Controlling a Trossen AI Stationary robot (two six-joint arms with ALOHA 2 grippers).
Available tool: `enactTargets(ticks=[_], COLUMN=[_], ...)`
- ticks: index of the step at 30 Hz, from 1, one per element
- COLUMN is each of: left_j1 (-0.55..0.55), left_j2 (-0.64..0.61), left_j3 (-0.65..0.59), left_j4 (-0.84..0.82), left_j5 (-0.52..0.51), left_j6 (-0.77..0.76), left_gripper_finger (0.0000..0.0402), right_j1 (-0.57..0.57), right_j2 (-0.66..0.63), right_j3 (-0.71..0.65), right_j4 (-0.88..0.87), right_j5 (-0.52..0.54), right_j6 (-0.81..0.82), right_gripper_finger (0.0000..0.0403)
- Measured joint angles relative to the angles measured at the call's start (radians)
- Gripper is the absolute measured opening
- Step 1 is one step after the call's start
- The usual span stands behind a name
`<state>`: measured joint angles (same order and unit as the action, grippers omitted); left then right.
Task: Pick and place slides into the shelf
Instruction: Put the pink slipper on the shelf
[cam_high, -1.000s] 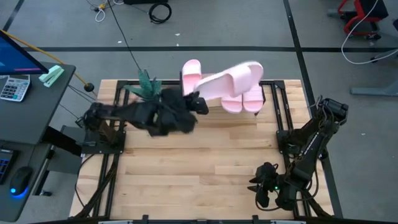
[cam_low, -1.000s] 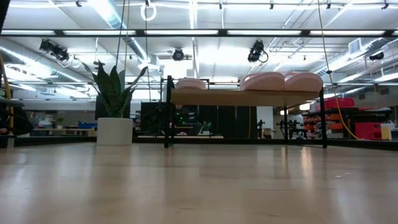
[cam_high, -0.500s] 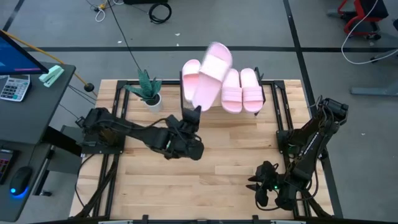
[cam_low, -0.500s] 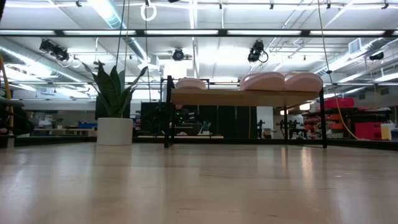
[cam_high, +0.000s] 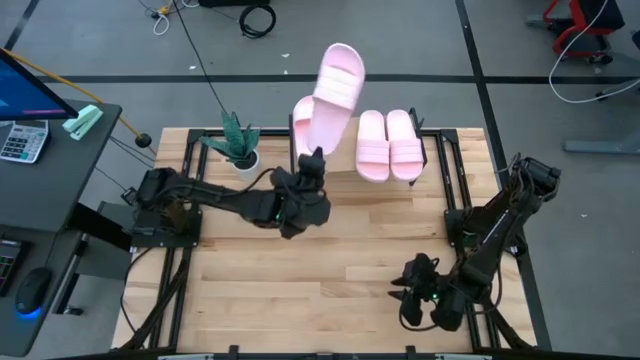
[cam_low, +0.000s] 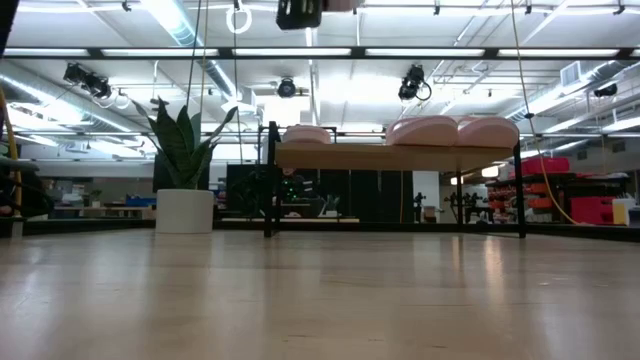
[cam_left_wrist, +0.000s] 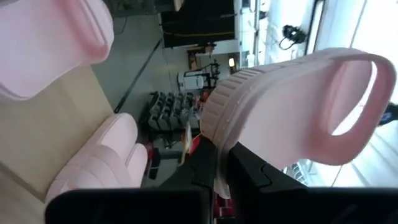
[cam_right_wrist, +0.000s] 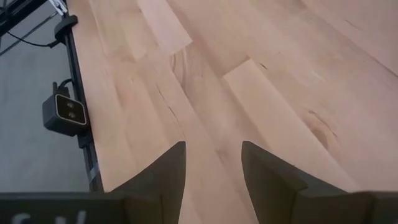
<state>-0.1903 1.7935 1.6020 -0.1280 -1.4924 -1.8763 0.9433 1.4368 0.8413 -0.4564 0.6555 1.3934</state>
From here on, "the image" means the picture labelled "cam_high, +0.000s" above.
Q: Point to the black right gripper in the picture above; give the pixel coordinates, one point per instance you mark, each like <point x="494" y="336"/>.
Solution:
<point x="420" y="277"/>

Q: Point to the white desk calculator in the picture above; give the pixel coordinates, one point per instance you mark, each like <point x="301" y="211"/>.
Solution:
<point x="22" y="142"/>

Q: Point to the pink rubber slide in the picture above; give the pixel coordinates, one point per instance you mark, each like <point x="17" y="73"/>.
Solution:
<point x="335" y="100"/>
<point x="301" y="125"/>
<point x="405" y="145"/>
<point x="372" y="145"/>

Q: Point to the mint green stapler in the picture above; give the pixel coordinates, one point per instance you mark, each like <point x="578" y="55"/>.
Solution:
<point x="82" y="121"/>

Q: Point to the snake plant in white pot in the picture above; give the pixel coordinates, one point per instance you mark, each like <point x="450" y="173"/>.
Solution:
<point x="245" y="167"/>

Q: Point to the wooden shelf with black legs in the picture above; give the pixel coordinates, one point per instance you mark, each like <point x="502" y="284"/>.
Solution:
<point x="342" y="160"/>

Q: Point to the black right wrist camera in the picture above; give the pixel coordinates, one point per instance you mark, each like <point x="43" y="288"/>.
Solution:
<point x="411" y="312"/>

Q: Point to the black keyboard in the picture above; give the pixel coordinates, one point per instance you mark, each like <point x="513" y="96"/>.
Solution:
<point x="9" y="262"/>

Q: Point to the black aluminium rig frame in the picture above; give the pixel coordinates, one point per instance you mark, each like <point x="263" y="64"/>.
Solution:
<point x="270" y="132"/>

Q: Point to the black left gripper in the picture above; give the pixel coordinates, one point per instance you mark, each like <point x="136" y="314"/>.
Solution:
<point x="305" y="200"/>

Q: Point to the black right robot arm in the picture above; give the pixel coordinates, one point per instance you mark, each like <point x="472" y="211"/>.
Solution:
<point x="490" y="235"/>

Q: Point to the black office desk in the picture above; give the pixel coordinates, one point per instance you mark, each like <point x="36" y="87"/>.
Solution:
<point x="60" y="185"/>

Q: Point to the black computer mouse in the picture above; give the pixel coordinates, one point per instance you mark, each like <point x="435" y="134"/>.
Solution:
<point x="32" y="290"/>

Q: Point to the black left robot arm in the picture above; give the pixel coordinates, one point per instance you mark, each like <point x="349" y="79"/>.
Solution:
<point x="220" y="192"/>

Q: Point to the computer monitor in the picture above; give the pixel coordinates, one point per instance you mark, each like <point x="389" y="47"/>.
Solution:
<point x="25" y="95"/>

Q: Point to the red and black cart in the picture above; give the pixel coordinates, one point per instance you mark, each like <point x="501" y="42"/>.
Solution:
<point x="580" y="25"/>

